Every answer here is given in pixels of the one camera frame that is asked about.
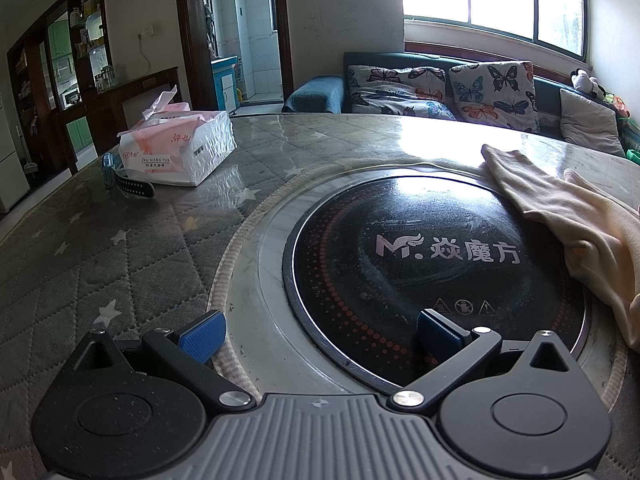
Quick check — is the blue bathroom cabinet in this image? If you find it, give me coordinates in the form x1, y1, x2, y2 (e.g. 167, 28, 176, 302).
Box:
211, 57, 240, 111

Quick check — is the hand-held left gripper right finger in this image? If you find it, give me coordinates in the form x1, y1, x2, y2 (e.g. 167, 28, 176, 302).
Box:
387, 308, 580, 410

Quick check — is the round black induction cooktop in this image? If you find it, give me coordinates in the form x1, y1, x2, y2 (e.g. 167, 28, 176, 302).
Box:
281, 172, 588, 397

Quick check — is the plain grey cushion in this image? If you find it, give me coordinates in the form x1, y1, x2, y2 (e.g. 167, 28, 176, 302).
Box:
559, 88, 626, 157

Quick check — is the pink tissue pack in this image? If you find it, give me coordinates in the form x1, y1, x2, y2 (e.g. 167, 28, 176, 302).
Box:
117, 86, 237, 187

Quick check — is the butterfly print cushion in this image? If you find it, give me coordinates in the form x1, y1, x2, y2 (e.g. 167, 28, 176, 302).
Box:
447, 60, 540, 134
346, 64, 457, 122

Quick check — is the cream sweatshirt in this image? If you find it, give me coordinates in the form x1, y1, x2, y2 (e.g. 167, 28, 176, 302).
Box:
480, 144, 640, 353

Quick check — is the dark wooden door frame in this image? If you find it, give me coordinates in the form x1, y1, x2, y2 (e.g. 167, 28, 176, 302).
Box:
173, 0, 294, 111

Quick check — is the colourful plush toy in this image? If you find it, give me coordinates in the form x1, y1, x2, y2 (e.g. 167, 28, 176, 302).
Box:
606, 91, 632, 118

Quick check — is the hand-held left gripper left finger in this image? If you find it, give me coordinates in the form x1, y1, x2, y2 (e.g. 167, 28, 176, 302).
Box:
70, 310, 253, 413

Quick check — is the dark wooden display cabinet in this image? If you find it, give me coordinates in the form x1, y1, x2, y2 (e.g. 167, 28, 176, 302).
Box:
6, 0, 181, 176

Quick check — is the panda plush toy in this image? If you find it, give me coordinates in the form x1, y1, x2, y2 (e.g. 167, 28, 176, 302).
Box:
570, 67, 607, 102

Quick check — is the blue corner sofa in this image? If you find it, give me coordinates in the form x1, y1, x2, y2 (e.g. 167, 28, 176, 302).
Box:
281, 51, 640, 161

